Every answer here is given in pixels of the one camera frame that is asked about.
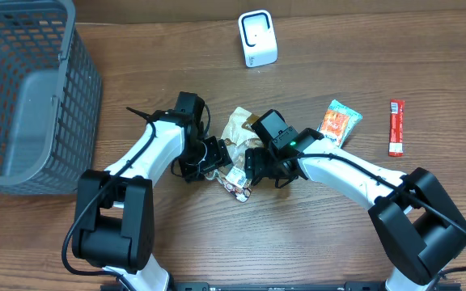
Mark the beige brown snack bag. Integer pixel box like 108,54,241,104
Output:
205,107,263,203

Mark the teal orange snack packet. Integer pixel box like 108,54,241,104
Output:
318,99,362,148

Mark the red snack stick packet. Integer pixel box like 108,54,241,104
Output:
388,99,405,157

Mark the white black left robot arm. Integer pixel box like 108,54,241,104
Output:
61,91,231,290

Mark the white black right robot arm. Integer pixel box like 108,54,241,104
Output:
245,110,466,290

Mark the white barcode scanner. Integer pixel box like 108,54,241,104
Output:
238,10,277,68

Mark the grey plastic mesh basket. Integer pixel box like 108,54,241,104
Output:
0,0,102,195

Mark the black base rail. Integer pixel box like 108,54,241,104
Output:
101,281,463,291

